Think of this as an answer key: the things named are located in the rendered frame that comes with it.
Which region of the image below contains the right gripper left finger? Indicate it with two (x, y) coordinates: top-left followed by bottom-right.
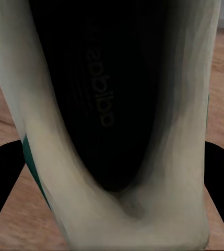
(0, 139), (26, 212)

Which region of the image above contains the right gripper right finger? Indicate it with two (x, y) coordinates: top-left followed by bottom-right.
(204, 138), (224, 222)

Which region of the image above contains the gym shoe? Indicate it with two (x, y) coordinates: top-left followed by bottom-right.
(0, 0), (221, 251)

